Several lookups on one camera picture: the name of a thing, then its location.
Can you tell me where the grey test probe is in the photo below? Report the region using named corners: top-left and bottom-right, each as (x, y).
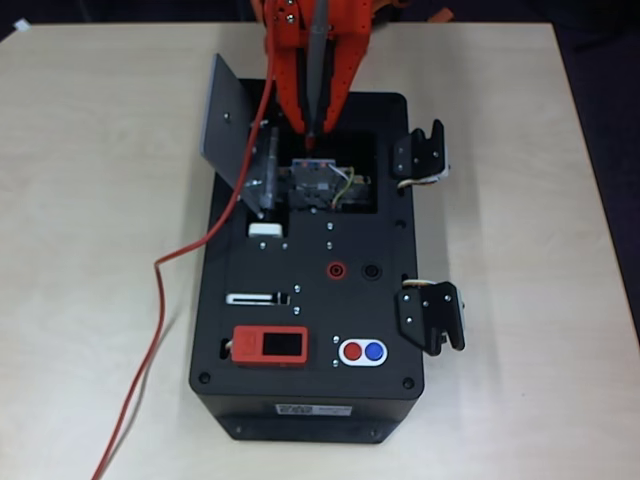
top-left (303, 0), bottom-right (332, 154)

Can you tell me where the grey hinged door panel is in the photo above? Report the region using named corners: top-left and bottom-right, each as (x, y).
top-left (198, 53), bottom-right (279, 212)

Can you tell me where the black corner block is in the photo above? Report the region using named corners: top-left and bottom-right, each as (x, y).
top-left (237, 78), bottom-right (275, 122)

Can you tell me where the white label sticker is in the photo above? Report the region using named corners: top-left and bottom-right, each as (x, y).
top-left (275, 402), bottom-right (354, 418)

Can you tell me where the white slider with black knob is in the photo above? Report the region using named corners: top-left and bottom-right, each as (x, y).
top-left (224, 290), bottom-right (292, 308)

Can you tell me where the black cable holder bracket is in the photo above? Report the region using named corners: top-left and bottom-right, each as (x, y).
top-left (394, 279), bottom-right (468, 358)
top-left (388, 118), bottom-right (454, 191)

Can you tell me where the white angle sensor unit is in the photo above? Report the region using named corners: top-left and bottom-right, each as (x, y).
top-left (246, 222), bottom-right (286, 239)

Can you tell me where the red cable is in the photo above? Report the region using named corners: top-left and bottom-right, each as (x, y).
top-left (92, 49), bottom-right (279, 480)

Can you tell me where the red display module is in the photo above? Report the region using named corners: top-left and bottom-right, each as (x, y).
top-left (230, 324), bottom-right (310, 369)

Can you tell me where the black task board box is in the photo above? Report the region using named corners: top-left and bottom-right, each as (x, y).
top-left (188, 77), bottom-right (426, 444)

